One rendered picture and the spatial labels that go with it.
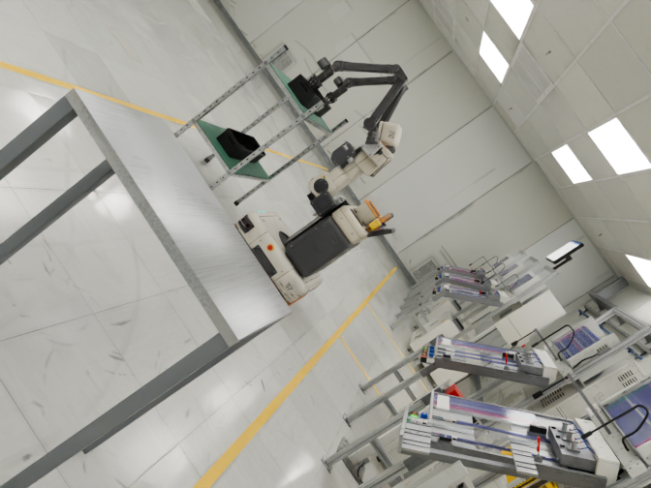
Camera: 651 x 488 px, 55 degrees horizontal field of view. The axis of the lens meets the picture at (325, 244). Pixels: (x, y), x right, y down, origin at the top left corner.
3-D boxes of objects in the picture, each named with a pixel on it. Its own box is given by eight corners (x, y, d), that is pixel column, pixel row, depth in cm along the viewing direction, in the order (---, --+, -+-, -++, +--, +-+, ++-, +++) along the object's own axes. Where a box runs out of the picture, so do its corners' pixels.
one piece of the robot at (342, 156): (346, 174, 446) (370, 156, 442) (339, 171, 419) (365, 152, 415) (333, 156, 447) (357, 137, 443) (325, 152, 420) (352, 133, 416)
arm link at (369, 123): (412, 74, 395) (413, 76, 404) (394, 61, 396) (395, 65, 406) (370, 132, 401) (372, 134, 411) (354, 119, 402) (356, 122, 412)
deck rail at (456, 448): (424, 453, 259) (426, 439, 259) (424, 451, 261) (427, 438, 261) (604, 494, 246) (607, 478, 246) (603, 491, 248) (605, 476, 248)
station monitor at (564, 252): (550, 263, 700) (582, 242, 692) (542, 259, 757) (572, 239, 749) (557, 273, 699) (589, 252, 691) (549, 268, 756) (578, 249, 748)
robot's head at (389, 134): (398, 149, 435) (403, 128, 433) (395, 146, 414) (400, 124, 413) (378, 145, 437) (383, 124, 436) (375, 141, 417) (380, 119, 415)
